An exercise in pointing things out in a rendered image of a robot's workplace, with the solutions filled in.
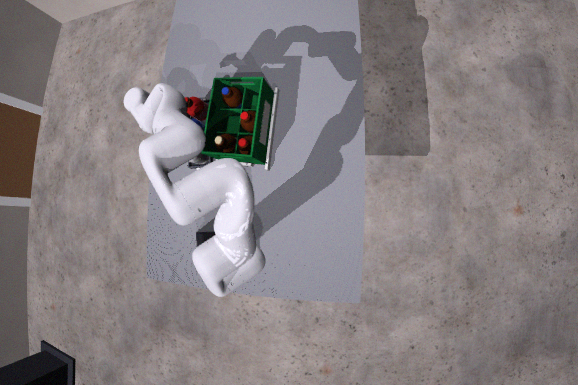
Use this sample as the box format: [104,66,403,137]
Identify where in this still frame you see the blue bottle with light blue label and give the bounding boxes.
[192,119,205,131]

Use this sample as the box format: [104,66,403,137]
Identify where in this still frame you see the brown bottle with blue cap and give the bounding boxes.
[222,87,243,109]

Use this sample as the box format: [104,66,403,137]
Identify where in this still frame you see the green crate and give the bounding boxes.
[204,77,274,164]

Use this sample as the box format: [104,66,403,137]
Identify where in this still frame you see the white bottle with grey label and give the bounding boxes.
[188,153,209,165]

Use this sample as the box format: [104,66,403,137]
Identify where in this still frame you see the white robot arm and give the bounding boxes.
[124,83,265,297]

